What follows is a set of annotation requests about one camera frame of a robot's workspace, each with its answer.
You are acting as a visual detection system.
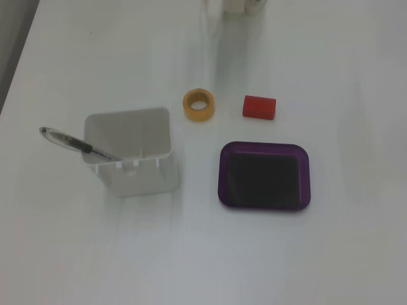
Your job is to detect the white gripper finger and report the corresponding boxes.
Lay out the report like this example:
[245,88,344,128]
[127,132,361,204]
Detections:
[244,0,267,16]
[223,0,246,13]

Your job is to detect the yellow tape roll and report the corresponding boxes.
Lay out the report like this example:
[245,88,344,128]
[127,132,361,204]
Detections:
[182,88,216,122]

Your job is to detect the red ribbed plastic block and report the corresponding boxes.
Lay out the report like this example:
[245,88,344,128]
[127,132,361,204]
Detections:
[242,95,277,122]

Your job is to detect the purple metal tray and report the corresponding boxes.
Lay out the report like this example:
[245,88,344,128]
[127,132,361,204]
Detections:
[217,141,311,212]

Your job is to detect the white square pen holder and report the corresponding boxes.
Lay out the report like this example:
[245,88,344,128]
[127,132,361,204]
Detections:
[83,107,181,198]

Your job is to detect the clear black ballpoint pen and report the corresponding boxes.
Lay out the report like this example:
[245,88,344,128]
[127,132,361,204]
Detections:
[38,126,123,162]

